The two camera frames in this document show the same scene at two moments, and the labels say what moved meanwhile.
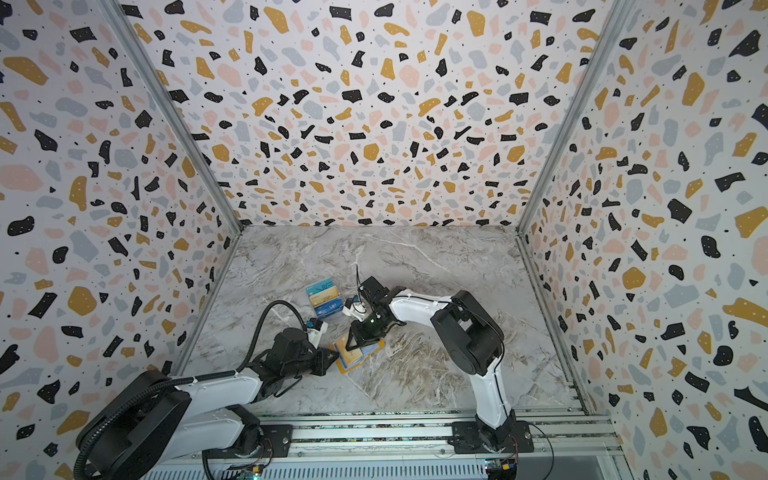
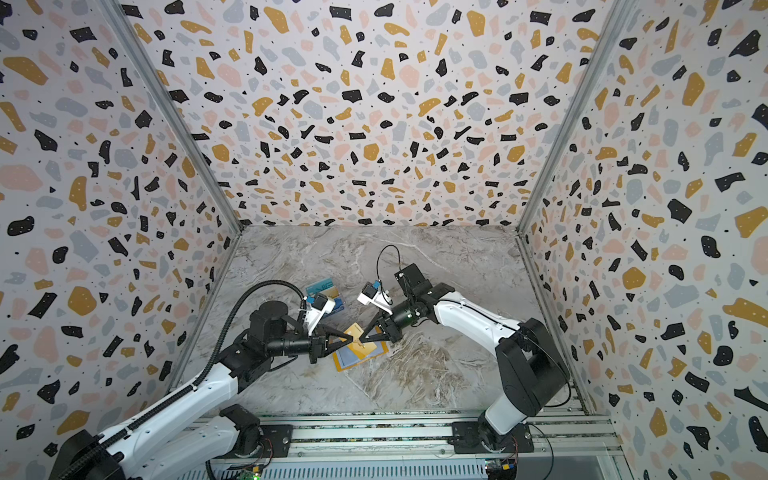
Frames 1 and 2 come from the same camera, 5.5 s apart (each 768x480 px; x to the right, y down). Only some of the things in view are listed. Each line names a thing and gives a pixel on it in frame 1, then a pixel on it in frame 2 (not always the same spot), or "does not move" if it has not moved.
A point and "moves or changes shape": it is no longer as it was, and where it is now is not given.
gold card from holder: x=348 y=356 moves or changes shape
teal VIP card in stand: x=319 y=286 does not move
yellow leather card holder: x=347 y=360 does not move
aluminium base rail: x=421 y=438 does not move
